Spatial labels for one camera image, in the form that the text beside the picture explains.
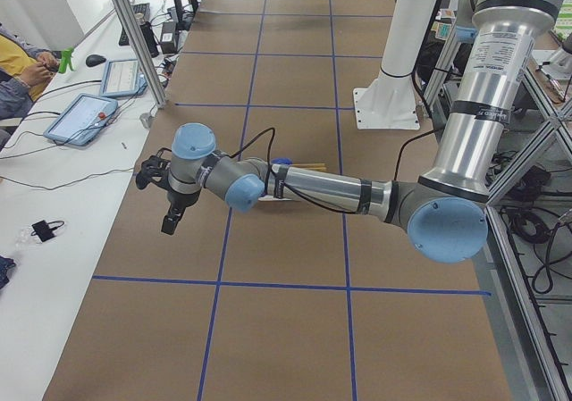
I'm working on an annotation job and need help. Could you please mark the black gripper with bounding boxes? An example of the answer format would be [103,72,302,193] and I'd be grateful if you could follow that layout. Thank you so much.
[161,189,199,235]

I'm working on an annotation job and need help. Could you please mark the blue microfiber towel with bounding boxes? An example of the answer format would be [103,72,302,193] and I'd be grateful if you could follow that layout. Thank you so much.
[272,157,293,165]

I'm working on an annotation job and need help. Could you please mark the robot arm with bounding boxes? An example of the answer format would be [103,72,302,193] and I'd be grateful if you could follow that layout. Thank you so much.
[160,0,563,263]

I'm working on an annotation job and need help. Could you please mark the white wooden towel rack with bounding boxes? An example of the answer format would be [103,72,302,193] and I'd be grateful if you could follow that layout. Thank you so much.
[259,163,327,202]

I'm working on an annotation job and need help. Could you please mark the small metal cylinder weight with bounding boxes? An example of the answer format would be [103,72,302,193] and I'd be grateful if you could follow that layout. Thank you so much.
[139,113,154,129]

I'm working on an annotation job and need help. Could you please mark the blue teach pendant tablet near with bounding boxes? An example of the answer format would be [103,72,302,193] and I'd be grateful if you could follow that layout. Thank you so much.
[43,94,119,146]

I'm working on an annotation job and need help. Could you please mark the blue teach pendant tablet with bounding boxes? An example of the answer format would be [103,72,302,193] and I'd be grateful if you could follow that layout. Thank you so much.
[99,59,147,98]
[43,94,119,146]

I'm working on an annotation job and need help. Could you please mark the blue teach pendant tablet far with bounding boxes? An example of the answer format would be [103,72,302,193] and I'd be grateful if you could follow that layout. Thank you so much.
[99,59,147,98]

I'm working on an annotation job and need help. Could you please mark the black computer mouse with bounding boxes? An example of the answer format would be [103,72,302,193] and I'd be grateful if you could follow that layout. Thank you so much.
[85,54,106,68]

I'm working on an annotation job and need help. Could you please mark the green spray bottle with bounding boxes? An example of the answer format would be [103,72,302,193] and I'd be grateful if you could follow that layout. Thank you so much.
[58,47,74,74]

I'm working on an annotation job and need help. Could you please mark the person in yellow shirt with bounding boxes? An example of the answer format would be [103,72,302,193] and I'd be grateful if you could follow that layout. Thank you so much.
[1,25,60,120]

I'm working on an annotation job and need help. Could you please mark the black keyboard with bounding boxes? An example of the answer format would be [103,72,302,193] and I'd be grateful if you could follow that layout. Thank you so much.
[118,2,152,47]

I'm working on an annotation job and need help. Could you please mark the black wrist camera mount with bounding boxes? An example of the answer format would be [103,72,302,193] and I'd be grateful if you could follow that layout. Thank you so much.
[135,147,171,190]

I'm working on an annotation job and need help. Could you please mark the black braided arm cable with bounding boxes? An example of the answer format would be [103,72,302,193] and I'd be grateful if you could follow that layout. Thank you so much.
[223,127,442,214]

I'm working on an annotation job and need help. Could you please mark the small black device with strap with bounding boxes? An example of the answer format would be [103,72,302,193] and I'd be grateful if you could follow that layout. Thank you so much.
[31,220,65,243]

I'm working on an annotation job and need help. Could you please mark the aluminium frame post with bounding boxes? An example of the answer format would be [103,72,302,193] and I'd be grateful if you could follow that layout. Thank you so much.
[111,0,166,109]

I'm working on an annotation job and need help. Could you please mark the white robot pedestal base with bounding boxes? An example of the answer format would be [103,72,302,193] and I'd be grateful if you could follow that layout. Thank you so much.
[354,0,423,130]

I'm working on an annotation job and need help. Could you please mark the aluminium table frame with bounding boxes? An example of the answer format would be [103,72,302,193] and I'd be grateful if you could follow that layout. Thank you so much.
[425,30,571,400]

